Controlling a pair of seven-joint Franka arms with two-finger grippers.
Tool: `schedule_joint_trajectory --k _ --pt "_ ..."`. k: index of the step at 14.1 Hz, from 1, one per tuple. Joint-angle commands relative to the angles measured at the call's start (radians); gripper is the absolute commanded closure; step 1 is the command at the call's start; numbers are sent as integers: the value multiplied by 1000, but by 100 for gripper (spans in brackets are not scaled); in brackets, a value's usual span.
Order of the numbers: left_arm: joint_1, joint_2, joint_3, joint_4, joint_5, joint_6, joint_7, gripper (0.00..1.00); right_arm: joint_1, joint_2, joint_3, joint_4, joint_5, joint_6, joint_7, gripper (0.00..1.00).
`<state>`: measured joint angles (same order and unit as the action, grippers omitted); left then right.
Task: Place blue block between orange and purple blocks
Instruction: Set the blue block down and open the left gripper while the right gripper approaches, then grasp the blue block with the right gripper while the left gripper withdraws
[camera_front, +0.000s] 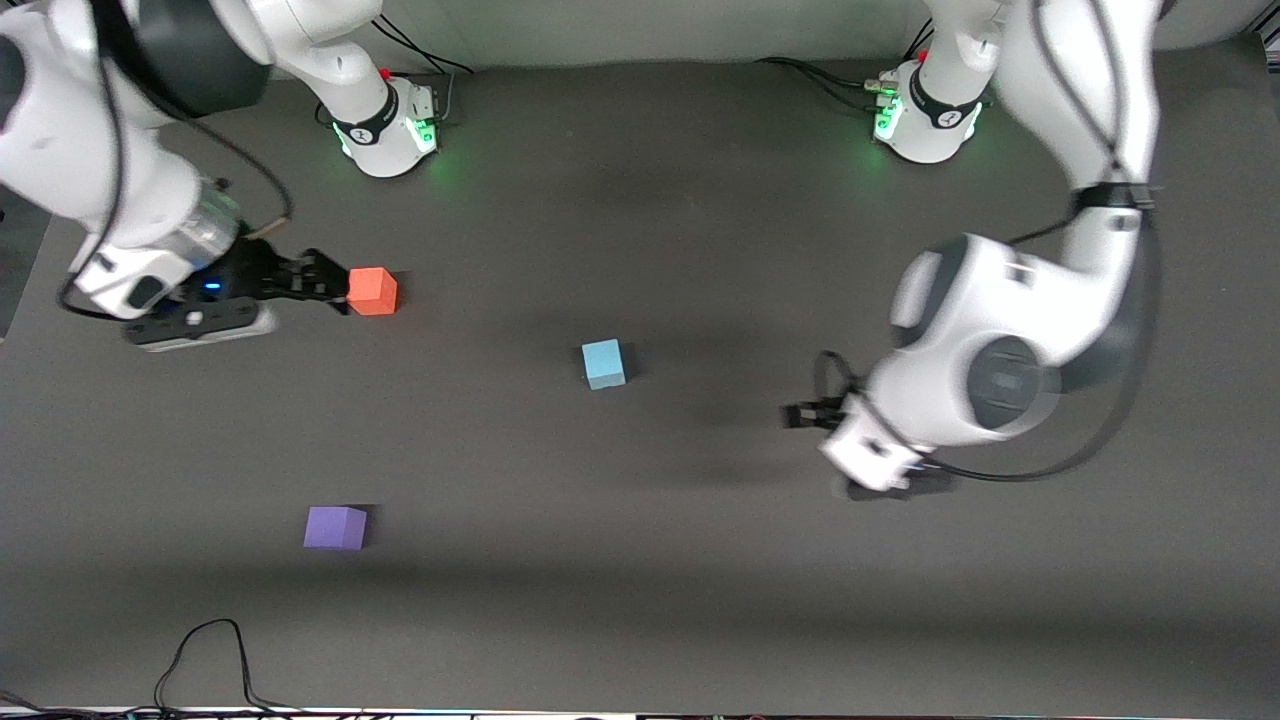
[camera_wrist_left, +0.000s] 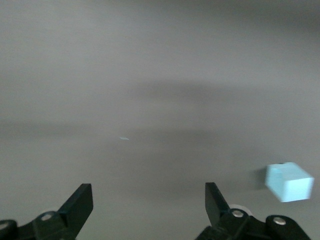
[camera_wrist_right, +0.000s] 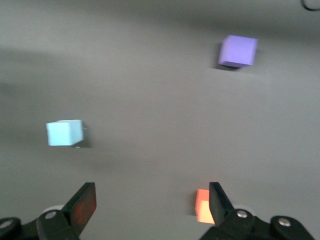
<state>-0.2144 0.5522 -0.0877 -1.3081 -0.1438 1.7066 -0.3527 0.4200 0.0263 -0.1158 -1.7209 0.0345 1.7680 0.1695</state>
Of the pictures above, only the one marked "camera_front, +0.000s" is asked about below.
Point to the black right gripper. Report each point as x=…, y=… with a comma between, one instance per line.
x=258, y=272

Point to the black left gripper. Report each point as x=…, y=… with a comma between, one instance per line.
x=822, y=413

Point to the light blue foam block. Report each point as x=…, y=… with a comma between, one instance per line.
x=604, y=365

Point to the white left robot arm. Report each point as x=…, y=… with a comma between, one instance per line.
x=1000, y=300

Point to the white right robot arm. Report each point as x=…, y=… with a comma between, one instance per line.
x=60, y=130

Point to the orange foam block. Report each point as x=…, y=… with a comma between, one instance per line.
x=372, y=292

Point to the purple foam block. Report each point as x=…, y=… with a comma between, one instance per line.
x=335, y=528

